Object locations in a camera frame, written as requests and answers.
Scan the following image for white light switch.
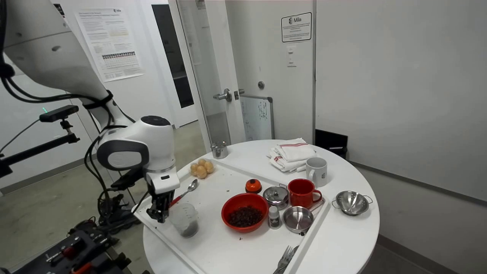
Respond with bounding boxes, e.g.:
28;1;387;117
285;47;299;68

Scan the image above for white door with dark window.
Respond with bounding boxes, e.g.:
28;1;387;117
149;0;200;127

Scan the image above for black stereo camera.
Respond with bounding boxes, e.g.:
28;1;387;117
38;103;81;123

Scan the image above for small metal pot with lid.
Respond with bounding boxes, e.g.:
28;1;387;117
209;140;232;159

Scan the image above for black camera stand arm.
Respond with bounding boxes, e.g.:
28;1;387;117
0;118;82;179

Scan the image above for metal colander bowl with handles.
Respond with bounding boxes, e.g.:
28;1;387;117
331;188;375;217

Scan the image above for orange bowl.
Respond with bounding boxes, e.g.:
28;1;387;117
219;191;270;234

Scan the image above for red tomato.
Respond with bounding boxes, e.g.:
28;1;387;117
244;176;265;196

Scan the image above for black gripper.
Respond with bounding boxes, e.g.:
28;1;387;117
146;188;177;225

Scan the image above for white wall sign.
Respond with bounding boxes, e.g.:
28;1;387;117
280;10;314;44

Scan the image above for dark beans in bowl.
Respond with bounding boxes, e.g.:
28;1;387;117
227;205;265;228

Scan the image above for small glass shaker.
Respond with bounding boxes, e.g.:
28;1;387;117
267;203;283;229

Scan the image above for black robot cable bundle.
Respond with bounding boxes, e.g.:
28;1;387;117
0;62;154;225

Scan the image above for white plastic tray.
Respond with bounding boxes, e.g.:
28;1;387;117
133;156;332;274

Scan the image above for small metal strainer cup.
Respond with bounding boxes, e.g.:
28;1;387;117
262;184;291;210

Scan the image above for black red tool case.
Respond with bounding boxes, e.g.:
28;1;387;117
14;217;134;274

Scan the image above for clear plastic jar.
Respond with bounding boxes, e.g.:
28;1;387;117
169;200;201;238

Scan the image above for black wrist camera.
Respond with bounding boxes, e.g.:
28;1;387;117
110;165;148;193

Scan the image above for white mug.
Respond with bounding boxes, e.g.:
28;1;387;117
305;155;331;187

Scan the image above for silver door lever handle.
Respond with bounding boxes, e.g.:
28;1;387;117
212;86;235;105

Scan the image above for white red-striped cloth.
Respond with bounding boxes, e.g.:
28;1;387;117
267;136;318;175

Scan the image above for dark beans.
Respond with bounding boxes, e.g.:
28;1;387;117
227;205;265;228
180;220;200;238

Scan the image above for small black-framed whiteboard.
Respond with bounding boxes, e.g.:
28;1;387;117
239;92;277;143

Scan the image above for red mug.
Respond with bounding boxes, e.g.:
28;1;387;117
286;176;324;210

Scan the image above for black box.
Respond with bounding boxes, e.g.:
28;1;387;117
314;127;350;159

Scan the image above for white paper wall poster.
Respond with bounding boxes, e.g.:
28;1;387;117
75;6;145;83

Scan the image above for small metal bowl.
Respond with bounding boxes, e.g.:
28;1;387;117
280;203;315;235

